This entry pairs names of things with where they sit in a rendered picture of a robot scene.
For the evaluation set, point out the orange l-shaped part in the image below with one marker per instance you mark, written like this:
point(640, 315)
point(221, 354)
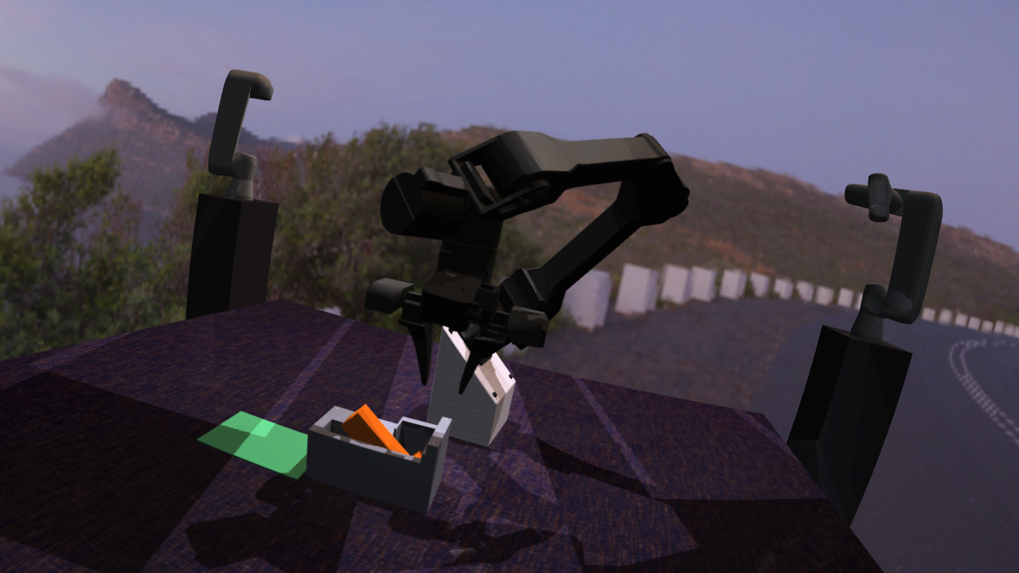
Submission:
point(364, 426)

